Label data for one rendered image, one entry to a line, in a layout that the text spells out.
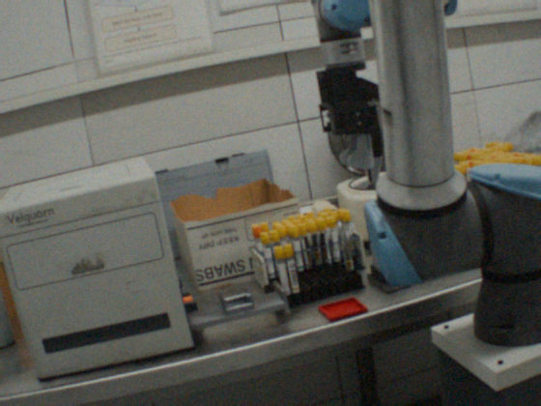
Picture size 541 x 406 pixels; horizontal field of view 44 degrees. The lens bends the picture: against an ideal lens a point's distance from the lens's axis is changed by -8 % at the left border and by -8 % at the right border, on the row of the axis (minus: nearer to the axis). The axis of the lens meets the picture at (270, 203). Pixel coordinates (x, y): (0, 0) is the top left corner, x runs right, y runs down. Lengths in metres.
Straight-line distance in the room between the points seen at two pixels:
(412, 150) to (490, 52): 1.24
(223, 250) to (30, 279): 0.47
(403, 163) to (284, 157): 1.00
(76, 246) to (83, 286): 0.07
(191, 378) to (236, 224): 0.41
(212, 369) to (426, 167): 0.52
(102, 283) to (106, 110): 0.69
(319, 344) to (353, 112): 0.39
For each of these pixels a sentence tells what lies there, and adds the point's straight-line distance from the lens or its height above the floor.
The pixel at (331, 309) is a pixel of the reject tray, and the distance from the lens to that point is 1.25.
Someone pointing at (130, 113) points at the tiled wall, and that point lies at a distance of 1.75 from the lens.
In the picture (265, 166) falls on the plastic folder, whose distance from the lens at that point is 1.78.
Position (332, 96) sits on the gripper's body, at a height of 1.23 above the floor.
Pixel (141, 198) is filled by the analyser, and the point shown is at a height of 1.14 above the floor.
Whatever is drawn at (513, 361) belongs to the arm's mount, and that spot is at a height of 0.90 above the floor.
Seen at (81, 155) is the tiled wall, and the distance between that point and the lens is 1.76.
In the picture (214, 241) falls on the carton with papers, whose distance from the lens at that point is 1.46.
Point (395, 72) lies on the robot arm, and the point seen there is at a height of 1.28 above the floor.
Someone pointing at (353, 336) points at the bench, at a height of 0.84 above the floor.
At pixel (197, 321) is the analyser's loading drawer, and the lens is 1.21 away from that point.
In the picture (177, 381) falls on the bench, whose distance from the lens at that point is 1.17.
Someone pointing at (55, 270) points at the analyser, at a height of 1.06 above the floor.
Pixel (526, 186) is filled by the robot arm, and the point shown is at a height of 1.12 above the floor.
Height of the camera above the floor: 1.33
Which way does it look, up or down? 12 degrees down
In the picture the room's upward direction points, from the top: 10 degrees counter-clockwise
